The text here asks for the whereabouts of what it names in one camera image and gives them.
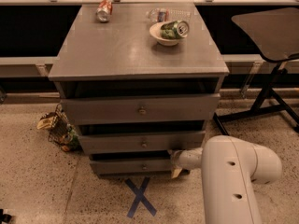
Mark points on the grey bottom drawer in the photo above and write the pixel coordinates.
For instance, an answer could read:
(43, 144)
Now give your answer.
(132, 166)

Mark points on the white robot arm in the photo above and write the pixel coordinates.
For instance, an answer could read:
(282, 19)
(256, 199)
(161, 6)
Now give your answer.
(230, 167)

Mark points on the black swivel chair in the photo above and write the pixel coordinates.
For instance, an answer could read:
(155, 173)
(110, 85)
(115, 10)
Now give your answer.
(275, 33)

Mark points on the grey top drawer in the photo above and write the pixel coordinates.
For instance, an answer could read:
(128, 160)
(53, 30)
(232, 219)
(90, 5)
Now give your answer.
(140, 109)

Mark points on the red crushed soda can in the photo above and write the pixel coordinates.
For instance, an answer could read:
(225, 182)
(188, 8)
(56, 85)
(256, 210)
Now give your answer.
(104, 11)

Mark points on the blue tape cross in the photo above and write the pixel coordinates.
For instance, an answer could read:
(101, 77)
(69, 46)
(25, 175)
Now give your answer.
(140, 197)

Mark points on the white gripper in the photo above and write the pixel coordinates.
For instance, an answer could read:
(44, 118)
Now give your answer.
(179, 160)

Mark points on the grey drawer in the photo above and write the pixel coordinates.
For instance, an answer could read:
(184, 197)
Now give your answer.
(140, 142)
(132, 166)
(140, 109)

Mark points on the grey middle drawer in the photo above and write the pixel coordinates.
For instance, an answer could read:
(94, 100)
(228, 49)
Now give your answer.
(140, 142)

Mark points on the yellow crumpled snack bag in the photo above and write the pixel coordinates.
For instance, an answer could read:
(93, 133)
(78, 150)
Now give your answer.
(48, 121)

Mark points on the green soda can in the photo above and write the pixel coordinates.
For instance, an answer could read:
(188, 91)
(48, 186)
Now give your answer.
(174, 30)

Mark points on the wire basket with trash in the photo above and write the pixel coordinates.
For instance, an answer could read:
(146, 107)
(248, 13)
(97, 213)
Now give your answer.
(62, 133)

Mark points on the grey wooden drawer cabinet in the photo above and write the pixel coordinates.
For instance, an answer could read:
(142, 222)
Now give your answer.
(120, 58)

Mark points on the white ceramic bowl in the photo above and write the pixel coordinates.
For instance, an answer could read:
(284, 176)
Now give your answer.
(155, 32)

